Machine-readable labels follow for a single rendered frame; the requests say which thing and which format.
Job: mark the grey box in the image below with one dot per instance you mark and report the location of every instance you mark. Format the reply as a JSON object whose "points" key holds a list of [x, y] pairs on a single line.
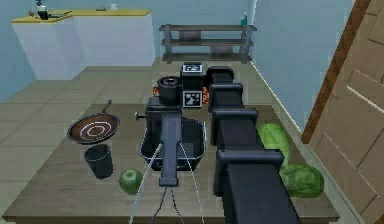
{"points": [[190, 35], [221, 50]]}

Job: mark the white cup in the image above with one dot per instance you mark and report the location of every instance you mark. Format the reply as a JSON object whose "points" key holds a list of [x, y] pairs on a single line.
{"points": [[113, 6]]}

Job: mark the black coffee machine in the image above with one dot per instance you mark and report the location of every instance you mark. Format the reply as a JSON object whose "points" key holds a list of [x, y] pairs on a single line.
{"points": [[42, 11]]}

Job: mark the brown wooden table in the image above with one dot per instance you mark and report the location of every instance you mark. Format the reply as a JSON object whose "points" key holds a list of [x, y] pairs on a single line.
{"points": [[66, 196]]}

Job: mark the white counter with yellow top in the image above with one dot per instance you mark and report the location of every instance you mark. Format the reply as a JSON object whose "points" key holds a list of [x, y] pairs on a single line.
{"points": [[100, 43]]}

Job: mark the brown wooden door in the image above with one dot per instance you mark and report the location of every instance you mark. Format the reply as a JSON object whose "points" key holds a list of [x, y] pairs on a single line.
{"points": [[360, 110]]}

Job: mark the light green lettuce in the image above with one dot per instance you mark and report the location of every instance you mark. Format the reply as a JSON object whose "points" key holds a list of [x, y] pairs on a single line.
{"points": [[275, 138]]}

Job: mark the dark grey cup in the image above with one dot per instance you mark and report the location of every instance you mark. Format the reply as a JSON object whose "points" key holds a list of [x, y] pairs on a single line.
{"points": [[99, 161]]}

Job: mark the brown round object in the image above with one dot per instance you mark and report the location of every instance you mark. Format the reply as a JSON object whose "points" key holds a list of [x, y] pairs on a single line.
{"points": [[31, 14]]}

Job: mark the grey shelf unit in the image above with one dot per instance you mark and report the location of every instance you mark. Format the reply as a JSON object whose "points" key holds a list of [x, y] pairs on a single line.
{"points": [[206, 42]]}

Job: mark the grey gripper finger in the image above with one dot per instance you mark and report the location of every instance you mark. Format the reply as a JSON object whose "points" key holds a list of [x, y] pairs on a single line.
{"points": [[146, 176], [193, 173]]}

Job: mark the dark flat pan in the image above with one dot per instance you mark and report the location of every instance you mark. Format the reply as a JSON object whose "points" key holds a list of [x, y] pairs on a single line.
{"points": [[60, 15]]}

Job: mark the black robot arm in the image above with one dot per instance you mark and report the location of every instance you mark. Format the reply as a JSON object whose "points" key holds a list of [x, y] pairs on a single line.
{"points": [[246, 186]]}

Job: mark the brown frying pan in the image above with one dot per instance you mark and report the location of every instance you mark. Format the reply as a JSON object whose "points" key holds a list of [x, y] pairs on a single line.
{"points": [[95, 129]]}

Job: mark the dark green cabbage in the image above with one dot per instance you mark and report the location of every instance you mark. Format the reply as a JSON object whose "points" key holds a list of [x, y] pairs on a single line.
{"points": [[302, 180]]}

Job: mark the green apple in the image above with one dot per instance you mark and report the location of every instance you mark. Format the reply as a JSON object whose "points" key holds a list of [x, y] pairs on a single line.
{"points": [[130, 181]]}

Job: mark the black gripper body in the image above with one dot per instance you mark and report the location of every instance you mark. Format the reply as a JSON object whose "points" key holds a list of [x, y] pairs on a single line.
{"points": [[169, 133]]}

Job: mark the orange patterned object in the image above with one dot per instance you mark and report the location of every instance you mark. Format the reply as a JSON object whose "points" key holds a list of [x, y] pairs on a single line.
{"points": [[205, 98]]}

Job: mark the teal bottle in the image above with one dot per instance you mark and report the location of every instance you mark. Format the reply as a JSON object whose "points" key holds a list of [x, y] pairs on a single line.
{"points": [[244, 20]]}

